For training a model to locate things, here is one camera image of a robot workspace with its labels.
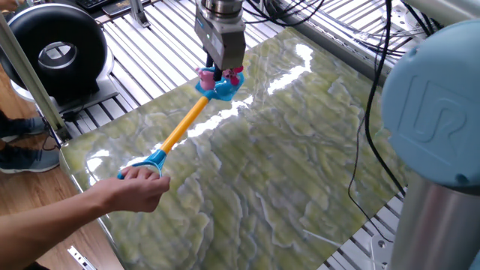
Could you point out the silver UR5 robot arm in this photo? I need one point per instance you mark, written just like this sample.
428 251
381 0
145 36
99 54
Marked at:
431 120

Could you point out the black keyboard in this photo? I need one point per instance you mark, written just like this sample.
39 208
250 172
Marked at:
90 3

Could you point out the white plastic strip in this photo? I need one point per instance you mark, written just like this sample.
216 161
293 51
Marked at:
318 237

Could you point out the dark notebook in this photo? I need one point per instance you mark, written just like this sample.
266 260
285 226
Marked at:
123 6

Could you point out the person's bare forearm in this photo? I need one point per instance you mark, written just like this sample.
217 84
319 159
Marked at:
41 232

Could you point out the green marble pattern mat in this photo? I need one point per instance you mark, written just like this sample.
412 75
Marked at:
262 168

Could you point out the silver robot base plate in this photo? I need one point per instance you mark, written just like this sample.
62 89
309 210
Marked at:
380 249

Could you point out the grey sneaker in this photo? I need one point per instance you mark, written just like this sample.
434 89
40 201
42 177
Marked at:
26 159
22 125

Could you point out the person's bare hand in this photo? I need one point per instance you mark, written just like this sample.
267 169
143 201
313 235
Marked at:
131 191

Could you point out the blue yellow toy shovel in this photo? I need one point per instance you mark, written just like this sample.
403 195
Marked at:
183 125

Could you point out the pink toy pig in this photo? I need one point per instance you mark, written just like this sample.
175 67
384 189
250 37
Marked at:
206 79

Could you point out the silver metal bracket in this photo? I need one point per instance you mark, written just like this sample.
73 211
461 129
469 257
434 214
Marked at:
80 258

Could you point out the metal stand foot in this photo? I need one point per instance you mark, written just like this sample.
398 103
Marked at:
138 15

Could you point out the silver Schunk gripper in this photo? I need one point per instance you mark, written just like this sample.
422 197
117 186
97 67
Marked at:
225 41

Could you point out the aluminium frame post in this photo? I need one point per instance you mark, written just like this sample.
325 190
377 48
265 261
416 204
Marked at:
26 71

